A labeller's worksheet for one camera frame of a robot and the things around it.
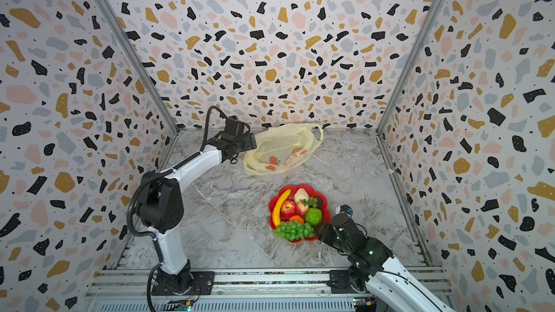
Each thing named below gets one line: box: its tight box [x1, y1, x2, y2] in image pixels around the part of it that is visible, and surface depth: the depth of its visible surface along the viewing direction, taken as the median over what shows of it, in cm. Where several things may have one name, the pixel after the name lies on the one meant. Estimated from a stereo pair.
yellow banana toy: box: [271, 189, 292, 227], surface depth 87 cm
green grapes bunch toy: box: [273, 219, 316, 242], surface depth 79 cm
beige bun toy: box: [294, 187, 310, 203], surface depth 92 cm
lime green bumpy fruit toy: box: [304, 207, 323, 227], surface depth 86 cm
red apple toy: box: [280, 200, 297, 223], surface depth 87 cm
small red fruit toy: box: [296, 198, 310, 218], surface depth 85 cm
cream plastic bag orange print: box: [243, 123, 325, 177], surface depth 108 cm
